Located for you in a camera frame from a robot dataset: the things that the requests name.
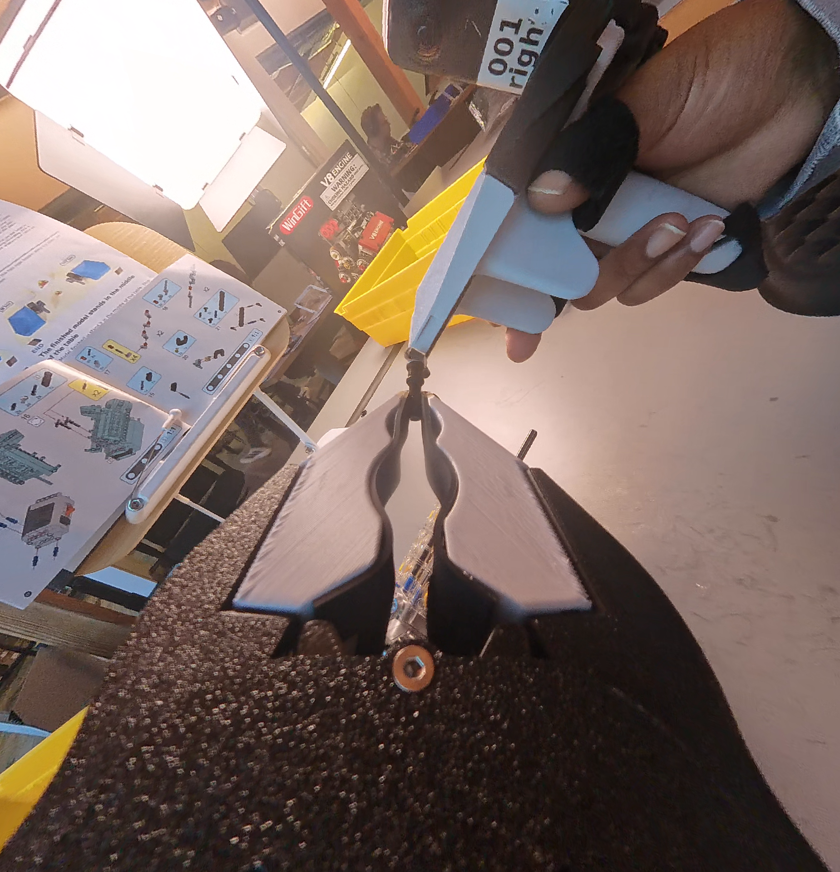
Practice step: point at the black long connector pin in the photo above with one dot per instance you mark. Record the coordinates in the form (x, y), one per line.
(417, 375)

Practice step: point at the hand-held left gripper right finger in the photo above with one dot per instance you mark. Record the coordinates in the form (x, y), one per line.
(518, 538)

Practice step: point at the dark printed cardboard box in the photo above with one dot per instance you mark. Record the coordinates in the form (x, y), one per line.
(332, 205)

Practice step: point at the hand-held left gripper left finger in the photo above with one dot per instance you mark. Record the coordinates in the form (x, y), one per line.
(311, 538)

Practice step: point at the toy engine model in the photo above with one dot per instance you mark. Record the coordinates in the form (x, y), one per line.
(413, 579)

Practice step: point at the bright light panel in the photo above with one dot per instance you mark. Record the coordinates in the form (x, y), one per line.
(121, 82)

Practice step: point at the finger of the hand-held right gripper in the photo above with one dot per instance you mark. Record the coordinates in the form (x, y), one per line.
(461, 259)

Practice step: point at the person's right hand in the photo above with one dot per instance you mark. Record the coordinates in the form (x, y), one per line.
(720, 123)

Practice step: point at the instruction booklet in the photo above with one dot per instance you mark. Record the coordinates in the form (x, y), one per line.
(66, 354)

